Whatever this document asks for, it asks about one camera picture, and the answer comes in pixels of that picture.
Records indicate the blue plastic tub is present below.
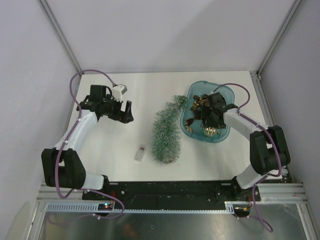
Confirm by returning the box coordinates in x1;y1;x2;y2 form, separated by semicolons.
180;80;231;143

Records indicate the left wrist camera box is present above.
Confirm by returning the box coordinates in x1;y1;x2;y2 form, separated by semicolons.
111;84;127;102

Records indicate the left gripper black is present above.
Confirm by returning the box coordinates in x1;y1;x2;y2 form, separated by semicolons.
101;94;133;124

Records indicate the right aluminium frame post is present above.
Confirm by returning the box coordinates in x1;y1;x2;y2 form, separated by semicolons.
256;0;305;76

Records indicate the aluminium frame post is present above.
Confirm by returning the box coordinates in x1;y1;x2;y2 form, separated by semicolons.
37;0;82;72
256;0;305;76

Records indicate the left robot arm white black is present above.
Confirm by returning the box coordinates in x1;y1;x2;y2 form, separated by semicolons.
41;84;134;200

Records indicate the grey slotted cable duct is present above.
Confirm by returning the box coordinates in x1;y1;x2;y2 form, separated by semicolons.
46;202;235;214

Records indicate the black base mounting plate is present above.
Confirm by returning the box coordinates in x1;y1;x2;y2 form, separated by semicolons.
81;180;261;211

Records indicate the large silver ribbed bauble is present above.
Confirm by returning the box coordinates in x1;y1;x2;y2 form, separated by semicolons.
203;126;218;138

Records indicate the clear plastic packet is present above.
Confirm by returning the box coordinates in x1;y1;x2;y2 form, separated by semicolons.
134;144;146;162

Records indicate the small frosted christmas tree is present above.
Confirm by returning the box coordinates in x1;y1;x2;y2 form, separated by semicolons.
151;95;188;165

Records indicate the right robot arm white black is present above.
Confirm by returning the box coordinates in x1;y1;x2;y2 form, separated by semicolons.
201;92;291;201

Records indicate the frosted pine cone ornament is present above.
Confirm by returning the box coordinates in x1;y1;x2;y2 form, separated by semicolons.
200;99;208;106

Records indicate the left aluminium frame post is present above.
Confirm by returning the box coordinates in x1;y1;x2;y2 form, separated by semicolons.
37;0;82;72

